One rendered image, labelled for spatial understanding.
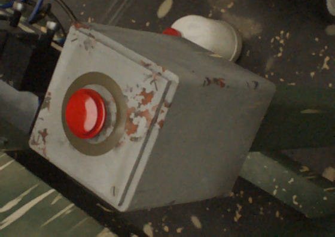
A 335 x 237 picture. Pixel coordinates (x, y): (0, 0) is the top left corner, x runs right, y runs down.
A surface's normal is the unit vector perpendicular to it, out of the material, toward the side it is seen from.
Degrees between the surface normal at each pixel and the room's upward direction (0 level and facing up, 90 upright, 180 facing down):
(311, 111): 90
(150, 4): 0
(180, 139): 90
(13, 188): 59
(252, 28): 0
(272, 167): 0
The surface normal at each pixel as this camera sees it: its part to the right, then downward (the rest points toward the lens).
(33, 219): 0.00, -0.79
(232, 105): 0.72, 0.42
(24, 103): -0.60, -0.03
